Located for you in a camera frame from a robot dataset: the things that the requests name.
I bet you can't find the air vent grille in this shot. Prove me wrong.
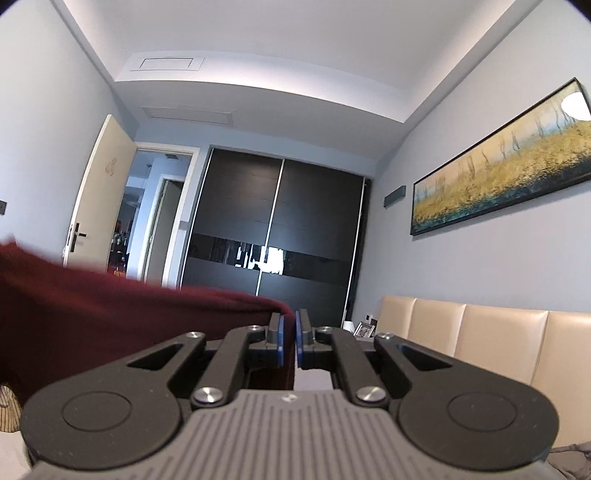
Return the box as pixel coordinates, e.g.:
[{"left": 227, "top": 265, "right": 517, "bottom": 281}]
[{"left": 141, "top": 106, "right": 234, "bottom": 126}]

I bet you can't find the white door frame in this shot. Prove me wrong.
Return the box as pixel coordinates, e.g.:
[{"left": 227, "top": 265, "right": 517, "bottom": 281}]
[{"left": 124, "top": 144, "right": 200, "bottom": 287}]

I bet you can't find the white room door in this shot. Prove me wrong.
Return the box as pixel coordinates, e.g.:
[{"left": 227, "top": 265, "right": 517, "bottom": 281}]
[{"left": 62, "top": 114, "right": 137, "bottom": 273}]

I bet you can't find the ceiling access panel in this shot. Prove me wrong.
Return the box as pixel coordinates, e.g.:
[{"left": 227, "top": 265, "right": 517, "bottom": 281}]
[{"left": 130, "top": 53, "right": 205, "bottom": 72}]

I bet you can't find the beige striped shirt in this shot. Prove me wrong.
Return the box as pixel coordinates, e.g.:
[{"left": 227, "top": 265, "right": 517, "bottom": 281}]
[{"left": 0, "top": 383, "right": 24, "bottom": 432}]

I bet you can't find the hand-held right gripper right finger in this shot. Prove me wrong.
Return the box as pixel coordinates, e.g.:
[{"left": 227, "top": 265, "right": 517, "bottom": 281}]
[{"left": 295, "top": 308, "right": 455, "bottom": 408}]

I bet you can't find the beige padded headboard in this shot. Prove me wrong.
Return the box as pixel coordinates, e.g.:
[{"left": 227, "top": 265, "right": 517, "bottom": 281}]
[{"left": 378, "top": 295, "right": 591, "bottom": 450}]

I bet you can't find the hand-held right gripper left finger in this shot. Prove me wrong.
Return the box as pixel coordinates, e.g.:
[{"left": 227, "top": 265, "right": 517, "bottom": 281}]
[{"left": 115, "top": 313, "right": 284, "bottom": 408}]

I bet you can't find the maroon sweater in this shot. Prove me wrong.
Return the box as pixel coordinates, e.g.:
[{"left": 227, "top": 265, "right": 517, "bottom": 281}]
[{"left": 0, "top": 240, "right": 296, "bottom": 393}]

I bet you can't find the dark sliding-door wardrobe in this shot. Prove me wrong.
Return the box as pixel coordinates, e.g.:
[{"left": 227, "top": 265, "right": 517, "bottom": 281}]
[{"left": 179, "top": 145, "right": 372, "bottom": 326}]

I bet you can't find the framed landscape painting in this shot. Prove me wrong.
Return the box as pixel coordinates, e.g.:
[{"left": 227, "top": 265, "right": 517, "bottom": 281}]
[{"left": 409, "top": 78, "right": 591, "bottom": 237}]

